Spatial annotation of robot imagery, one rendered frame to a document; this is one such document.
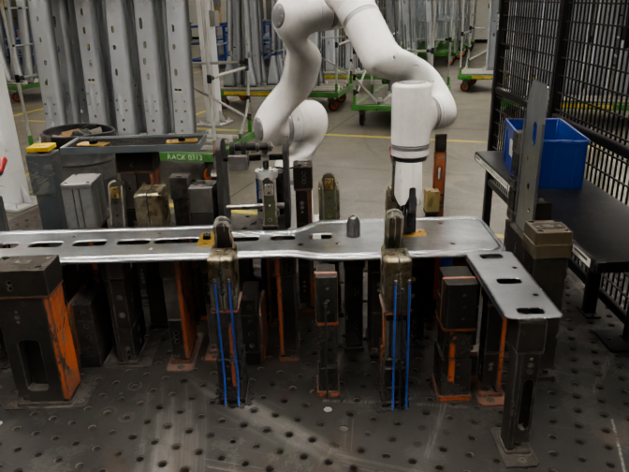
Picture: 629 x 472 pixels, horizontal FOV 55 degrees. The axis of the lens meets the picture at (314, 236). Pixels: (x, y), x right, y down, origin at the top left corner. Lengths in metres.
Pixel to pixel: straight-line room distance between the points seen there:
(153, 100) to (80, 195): 4.41
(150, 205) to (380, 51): 0.66
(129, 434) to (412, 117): 0.87
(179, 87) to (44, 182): 4.09
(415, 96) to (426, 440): 0.69
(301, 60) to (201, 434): 0.97
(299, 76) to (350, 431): 0.95
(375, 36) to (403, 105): 0.18
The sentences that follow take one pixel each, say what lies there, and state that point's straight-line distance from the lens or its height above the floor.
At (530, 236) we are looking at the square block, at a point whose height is 1.04.
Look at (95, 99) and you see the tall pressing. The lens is 6.28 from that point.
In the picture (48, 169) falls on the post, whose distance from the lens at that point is 1.82.
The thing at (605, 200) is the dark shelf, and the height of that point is 1.03.
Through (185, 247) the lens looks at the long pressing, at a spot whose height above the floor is 1.00.
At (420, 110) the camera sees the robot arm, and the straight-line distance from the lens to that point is 1.32.
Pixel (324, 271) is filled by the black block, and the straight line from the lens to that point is 1.26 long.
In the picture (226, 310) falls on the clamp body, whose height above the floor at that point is 0.93.
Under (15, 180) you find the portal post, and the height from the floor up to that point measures 0.22.
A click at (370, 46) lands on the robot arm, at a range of 1.39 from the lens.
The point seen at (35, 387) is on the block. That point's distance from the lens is 1.50.
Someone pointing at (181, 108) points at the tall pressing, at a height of 0.59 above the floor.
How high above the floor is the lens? 1.52
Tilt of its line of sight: 21 degrees down
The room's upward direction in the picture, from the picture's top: 2 degrees counter-clockwise
